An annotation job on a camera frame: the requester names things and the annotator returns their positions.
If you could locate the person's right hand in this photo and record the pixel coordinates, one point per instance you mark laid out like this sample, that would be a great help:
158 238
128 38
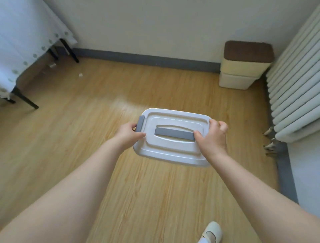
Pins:
212 141

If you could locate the person's left hand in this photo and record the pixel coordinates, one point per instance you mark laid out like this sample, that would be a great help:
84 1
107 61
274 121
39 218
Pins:
126 136

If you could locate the person's right thumb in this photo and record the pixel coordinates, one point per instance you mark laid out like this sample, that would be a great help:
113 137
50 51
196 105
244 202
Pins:
199 136

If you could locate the person's left thumb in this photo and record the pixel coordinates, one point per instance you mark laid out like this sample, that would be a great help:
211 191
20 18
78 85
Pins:
139 135

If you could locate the white lidded plastic storage box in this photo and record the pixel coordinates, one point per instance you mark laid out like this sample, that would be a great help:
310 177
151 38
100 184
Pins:
172 145

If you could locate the person's right forearm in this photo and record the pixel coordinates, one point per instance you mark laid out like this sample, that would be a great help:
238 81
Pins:
265 197

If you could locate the person's left forearm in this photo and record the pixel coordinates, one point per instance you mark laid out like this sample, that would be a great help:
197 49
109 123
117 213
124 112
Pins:
62 195

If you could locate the radiator pipe valves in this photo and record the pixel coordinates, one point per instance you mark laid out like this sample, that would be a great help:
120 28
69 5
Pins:
270 142

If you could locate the cream stool with brown cushion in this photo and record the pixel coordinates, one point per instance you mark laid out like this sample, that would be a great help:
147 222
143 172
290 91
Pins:
246 65

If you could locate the person's cream shoe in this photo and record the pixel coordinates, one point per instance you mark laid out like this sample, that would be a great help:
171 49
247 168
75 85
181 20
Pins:
210 232

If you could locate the white radiator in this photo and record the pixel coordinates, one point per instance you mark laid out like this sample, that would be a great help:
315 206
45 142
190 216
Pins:
295 82

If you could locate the table with black legs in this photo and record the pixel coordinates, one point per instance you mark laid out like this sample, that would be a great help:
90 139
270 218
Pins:
30 75

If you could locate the white dotted tablecloth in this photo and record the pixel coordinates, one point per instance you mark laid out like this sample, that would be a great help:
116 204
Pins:
27 35

